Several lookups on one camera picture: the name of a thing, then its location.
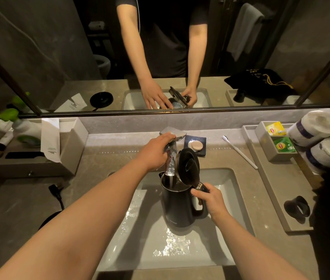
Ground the person's left hand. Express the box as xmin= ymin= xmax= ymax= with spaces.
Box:
xmin=135 ymin=132 xmax=177 ymax=172

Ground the person's right hand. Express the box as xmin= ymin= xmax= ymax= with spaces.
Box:
xmin=190 ymin=183 xmax=231 ymax=226

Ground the chrome faucet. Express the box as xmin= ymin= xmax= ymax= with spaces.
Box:
xmin=159 ymin=126 xmax=187 ymax=176

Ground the black electric kettle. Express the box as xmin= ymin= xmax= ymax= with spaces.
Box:
xmin=159 ymin=147 xmax=211 ymax=228

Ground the white rectangular sink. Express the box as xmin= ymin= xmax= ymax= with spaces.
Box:
xmin=96 ymin=167 xmax=254 ymax=273

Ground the person's left forearm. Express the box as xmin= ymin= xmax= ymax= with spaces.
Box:
xmin=0 ymin=159 xmax=151 ymax=280

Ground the person's right forearm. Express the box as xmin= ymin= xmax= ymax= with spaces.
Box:
xmin=213 ymin=211 xmax=309 ymax=280

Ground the beige stone countertop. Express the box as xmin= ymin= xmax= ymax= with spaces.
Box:
xmin=0 ymin=128 xmax=320 ymax=280

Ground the black round kettle base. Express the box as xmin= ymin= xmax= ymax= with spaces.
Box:
xmin=38 ymin=210 xmax=63 ymax=231

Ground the black square soap dish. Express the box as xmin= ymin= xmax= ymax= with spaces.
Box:
xmin=184 ymin=135 xmax=207 ymax=157

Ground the white toothbrush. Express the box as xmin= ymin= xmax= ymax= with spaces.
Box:
xmin=222 ymin=135 xmax=258 ymax=170

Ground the long grey tray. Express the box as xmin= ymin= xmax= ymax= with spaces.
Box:
xmin=240 ymin=124 xmax=317 ymax=233

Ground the grey tea bag box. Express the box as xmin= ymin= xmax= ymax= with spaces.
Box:
xmin=254 ymin=121 xmax=298 ymax=162

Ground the black cup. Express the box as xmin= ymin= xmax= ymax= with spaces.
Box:
xmin=283 ymin=196 xmax=311 ymax=221

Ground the grey amenity organizer tray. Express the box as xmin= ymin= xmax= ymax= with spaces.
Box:
xmin=0 ymin=117 xmax=89 ymax=178

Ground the green tea bag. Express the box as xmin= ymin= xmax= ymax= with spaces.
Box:
xmin=272 ymin=136 xmax=297 ymax=154

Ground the yellow tea bag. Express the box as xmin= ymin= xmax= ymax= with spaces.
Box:
xmin=265 ymin=121 xmax=287 ymax=137

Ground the white paper packet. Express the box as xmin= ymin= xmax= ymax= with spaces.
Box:
xmin=41 ymin=118 xmax=62 ymax=163

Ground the white toilet paper roll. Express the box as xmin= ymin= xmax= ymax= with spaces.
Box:
xmin=287 ymin=110 xmax=330 ymax=148
xmin=305 ymin=136 xmax=330 ymax=175

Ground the white pump bottle green cap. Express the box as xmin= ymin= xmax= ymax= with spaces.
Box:
xmin=0 ymin=108 xmax=43 ymax=148

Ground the small white tube black cap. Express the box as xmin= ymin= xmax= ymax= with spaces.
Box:
xmin=0 ymin=129 xmax=14 ymax=151

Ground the black framed wall mirror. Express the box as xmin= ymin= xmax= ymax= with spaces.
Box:
xmin=0 ymin=0 xmax=330 ymax=119

